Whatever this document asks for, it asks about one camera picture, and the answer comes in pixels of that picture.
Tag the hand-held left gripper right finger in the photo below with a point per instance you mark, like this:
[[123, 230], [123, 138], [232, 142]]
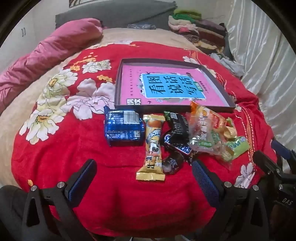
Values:
[[204, 182]]

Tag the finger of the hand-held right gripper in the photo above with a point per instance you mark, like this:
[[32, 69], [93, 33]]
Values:
[[266, 162], [283, 149]]

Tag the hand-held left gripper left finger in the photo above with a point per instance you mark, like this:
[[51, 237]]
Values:
[[81, 183]]

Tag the light green snack packet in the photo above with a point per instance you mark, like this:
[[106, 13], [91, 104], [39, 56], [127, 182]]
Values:
[[239, 146]]

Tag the dark round pie packet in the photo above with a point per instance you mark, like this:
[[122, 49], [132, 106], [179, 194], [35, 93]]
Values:
[[172, 163]]

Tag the brown chocolate bar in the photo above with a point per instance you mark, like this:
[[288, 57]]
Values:
[[178, 146]]

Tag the yellow green candy packet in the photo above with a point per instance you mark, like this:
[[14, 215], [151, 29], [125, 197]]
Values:
[[230, 132]]

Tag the yellow snack bar packet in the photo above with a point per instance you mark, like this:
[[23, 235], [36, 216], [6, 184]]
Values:
[[152, 148]]

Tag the black snack packet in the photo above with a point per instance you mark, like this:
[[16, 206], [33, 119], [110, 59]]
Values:
[[178, 125]]

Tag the orange rice cracker packet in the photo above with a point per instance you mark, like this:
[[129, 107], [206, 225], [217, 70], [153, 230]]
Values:
[[205, 114]]

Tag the blue cookie packet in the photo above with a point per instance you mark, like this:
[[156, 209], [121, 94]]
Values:
[[122, 129]]

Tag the dark shallow box tray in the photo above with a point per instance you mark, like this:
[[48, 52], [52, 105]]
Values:
[[118, 97]]

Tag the red floral blanket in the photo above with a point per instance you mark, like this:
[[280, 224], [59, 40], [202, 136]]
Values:
[[92, 162]]

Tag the white grey cloth bundle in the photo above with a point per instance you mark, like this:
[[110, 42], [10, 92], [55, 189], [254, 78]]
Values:
[[229, 64]]

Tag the white satin curtain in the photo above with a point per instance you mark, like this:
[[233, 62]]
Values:
[[259, 46]]

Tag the pink book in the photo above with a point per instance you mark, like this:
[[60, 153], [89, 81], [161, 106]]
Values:
[[131, 78]]

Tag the pink quilt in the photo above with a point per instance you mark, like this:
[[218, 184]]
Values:
[[57, 46]]

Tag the stack of folded clothes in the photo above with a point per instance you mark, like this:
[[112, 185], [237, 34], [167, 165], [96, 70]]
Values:
[[198, 32]]

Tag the white wardrobe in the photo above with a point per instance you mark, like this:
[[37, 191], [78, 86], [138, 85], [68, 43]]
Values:
[[27, 41]]

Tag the grey patterned cloth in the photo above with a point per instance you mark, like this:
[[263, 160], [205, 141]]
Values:
[[141, 26]]

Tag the grey headboard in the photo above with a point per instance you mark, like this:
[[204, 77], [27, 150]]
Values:
[[115, 14]]

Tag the floral wall painting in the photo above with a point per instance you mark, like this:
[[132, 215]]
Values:
[[75, 2]]

